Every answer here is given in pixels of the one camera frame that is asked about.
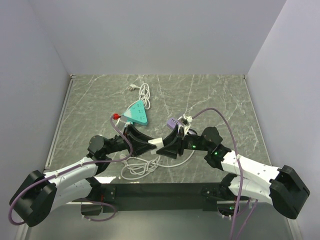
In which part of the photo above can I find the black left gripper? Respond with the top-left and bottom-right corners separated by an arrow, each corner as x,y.
103,124 -> 157,157

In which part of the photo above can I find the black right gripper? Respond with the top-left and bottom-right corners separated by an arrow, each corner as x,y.
156,124 -> 212,160

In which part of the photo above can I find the white square charger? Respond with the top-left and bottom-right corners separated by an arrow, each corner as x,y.
148,137 -> 164,149

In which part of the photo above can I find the purple power strip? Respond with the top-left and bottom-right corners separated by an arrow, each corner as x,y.
166,117 -> 197,135

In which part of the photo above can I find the teal triangular power strip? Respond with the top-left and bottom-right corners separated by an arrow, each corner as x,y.
122,100 -> 148,126

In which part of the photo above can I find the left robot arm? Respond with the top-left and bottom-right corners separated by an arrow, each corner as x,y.
8,124 -> 164,227

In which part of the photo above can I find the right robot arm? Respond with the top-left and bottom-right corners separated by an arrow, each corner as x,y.
155,125 -> 310,219

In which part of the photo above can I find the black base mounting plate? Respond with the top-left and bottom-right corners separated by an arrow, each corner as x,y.
84,182 -> 236,212

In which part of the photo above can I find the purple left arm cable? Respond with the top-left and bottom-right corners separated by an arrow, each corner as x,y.
8,117 -> 133,226

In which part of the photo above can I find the white purple strip cable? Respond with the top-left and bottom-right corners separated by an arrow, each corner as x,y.
157,147 -> 196,169

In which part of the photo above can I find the white coiled teal strip cable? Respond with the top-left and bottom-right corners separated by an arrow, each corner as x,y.
120,154 -> 162,180

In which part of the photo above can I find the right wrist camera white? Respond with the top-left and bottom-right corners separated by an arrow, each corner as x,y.
178,114 -> 196,135

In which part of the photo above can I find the white coiled cable with plug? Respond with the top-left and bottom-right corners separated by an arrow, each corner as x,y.
127,82 -> 151,111

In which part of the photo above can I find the aluminium left edge rail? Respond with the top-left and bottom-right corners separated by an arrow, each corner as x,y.
44,74 -> 76,171

